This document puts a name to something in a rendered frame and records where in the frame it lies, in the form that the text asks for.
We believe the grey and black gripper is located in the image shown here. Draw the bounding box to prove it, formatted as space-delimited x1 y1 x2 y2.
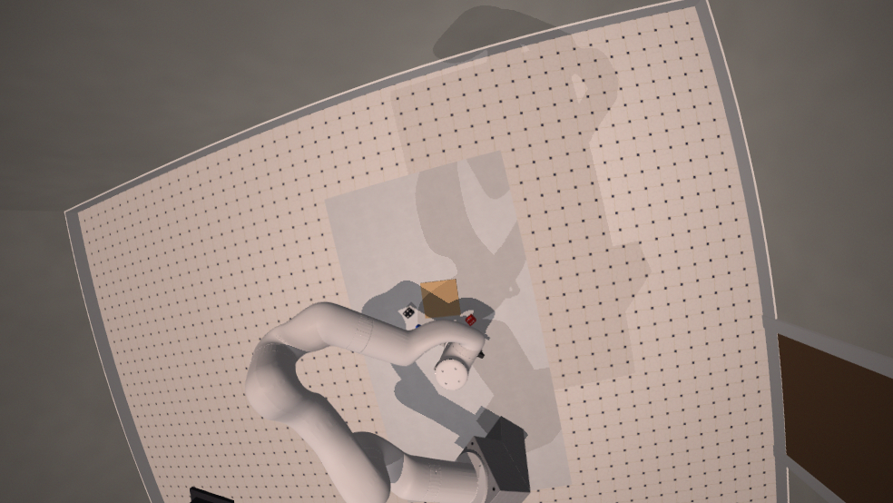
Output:
444 342 485 359

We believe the tan flat mat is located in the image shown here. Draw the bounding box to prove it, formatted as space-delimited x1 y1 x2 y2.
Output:
420 279 461 319

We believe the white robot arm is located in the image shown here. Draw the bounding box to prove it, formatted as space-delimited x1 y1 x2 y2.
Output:
245 301 488 503

